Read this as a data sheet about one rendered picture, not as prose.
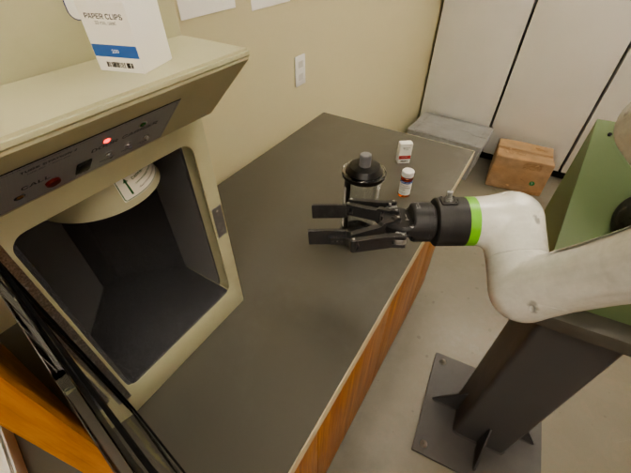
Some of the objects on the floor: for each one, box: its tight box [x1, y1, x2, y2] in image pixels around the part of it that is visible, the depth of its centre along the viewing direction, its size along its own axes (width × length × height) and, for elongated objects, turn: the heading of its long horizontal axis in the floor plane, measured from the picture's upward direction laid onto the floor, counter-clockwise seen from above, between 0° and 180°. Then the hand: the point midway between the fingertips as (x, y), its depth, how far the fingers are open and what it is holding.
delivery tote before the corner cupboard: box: [408, 112, 494, 180], centre depth 297 cm, size 61×44×33 cm
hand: (323, 222), depth 67 cm, fingers open, 9 cm apart
